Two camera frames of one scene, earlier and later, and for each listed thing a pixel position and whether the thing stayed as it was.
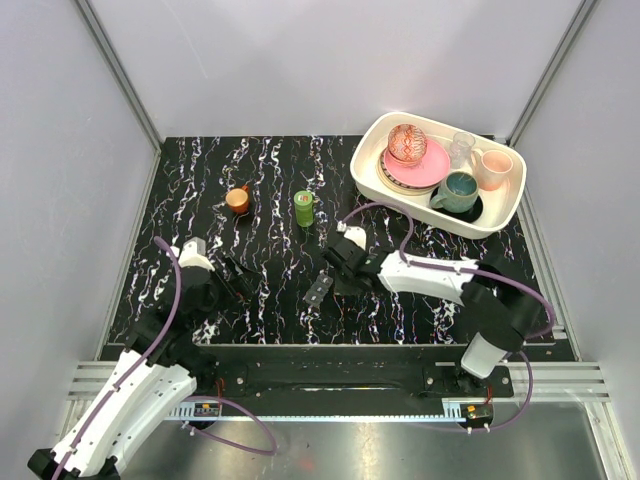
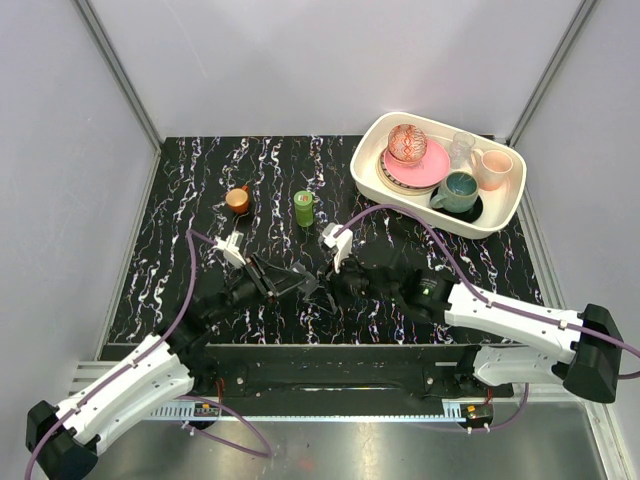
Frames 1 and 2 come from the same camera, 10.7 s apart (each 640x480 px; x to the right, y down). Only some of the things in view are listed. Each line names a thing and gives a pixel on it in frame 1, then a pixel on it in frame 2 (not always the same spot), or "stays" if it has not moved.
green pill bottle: x=305 y=209 stays
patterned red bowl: x=407 y=143 stays
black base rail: x=354 y=372 stays
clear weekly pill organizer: x=318 y=290 -> x=309 y=283
